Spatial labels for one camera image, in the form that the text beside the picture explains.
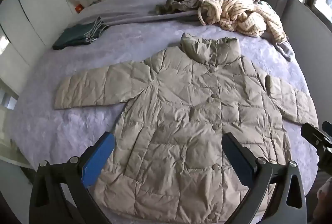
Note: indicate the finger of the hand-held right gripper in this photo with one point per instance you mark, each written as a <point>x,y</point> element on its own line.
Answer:
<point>327,127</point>
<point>312,133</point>

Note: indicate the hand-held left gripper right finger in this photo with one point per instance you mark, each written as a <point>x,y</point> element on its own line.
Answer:
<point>237,159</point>

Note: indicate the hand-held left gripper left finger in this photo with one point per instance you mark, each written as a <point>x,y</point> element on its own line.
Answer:
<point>98,159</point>

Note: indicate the beige puffer jacket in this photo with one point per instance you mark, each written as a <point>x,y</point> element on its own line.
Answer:
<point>181,109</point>

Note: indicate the person's pink fleece clothing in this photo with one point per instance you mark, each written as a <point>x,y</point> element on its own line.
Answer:
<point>324,203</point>

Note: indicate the lavender fleece blanket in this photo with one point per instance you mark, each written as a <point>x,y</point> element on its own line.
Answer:
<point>51,130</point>

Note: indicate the grey cloth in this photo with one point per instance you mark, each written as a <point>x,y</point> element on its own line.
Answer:
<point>285,51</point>

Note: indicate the folded dark green jeans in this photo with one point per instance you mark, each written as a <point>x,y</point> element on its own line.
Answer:
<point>72,37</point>

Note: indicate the cream striped robe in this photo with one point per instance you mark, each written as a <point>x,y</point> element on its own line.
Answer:
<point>238,13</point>

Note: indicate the small red box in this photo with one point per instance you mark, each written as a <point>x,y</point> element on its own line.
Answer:
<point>79,8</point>

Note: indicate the olive brown garment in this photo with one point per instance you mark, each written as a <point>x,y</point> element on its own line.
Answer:
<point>186,2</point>

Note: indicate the white wardrobe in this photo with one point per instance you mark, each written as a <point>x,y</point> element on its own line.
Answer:
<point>31,6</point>

